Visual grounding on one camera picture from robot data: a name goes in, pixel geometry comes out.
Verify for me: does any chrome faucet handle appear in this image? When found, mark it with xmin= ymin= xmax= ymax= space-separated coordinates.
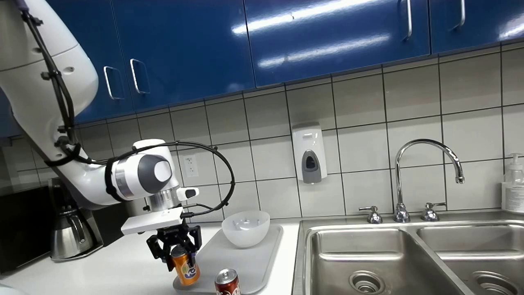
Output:
xmin=357 ymin=205 xmax=385 ymax=224
xmin=420 ymin=201 xmax=449 ymax=223

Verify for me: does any orange soda can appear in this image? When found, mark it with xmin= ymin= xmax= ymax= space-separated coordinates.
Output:
xmin=169 ymin=242 xmax=203 ymax=288

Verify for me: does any white wall soap dispenser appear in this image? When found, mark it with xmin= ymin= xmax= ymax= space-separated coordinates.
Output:
xmin=292 ymin=124 xmax=330 ymax=185

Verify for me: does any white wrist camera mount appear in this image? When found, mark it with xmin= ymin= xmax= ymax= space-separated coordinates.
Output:
xmin=120 ymin=206 xmax=185 ymax=237

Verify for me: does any silver cabinet door handle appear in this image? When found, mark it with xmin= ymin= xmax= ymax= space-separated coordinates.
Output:
xmin=403 ymin=0 xmax=416 ymax=41
xmin=452 ymin=0 xmax=469 ymax=33
xmin=102 ymin=64 xmax=123 ymax=101
xmin=128 ymin=57 xmax=151 ymax=96

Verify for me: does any stainless steel coffee carafe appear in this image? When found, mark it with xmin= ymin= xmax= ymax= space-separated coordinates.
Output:
xmin=53 ymin=205 xmax=104 ymax=262

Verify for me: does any clear pump soap bottle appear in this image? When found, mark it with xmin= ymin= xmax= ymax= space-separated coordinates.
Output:
xmin=500 ymin=152 xmax=524 ymax=214

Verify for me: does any white translucent bowl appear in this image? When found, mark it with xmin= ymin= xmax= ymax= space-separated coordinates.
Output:
xmin=220 ymin=210 xmax=272 ymax=251

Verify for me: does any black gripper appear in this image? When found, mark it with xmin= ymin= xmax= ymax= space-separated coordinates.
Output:
xmin=145 ymin=223 xmax=205 ymax=270

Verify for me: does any black microwave oven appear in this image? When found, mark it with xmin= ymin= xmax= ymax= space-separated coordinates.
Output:
xmin=0 ymin=183 xmax=58 ymax=275

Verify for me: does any chrome gooseneck faucet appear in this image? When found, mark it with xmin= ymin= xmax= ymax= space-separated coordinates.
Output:
xmin=393 ymin=137 xmax=467 ymax=224

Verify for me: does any grey plastic tray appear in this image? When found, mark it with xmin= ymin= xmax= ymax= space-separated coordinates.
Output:
xmin=172 ymin=223 xmax=285 ymax=295

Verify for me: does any white wall power outlet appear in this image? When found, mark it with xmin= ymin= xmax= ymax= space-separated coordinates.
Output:
xmin=181 ymin=152 xmax=202 ymax=180

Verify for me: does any stainless steel double sink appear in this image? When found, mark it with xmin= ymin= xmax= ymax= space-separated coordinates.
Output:
xmin=290 ymin=216 xmax=524 ymax=295

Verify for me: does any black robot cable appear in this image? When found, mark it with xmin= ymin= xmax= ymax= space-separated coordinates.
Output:
xmin=18 ymin=3 xmax=238 ymax=221

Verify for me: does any red soda can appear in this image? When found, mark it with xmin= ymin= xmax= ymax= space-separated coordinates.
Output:
xmin=213 ymin=267 xmax=243 ymax=295

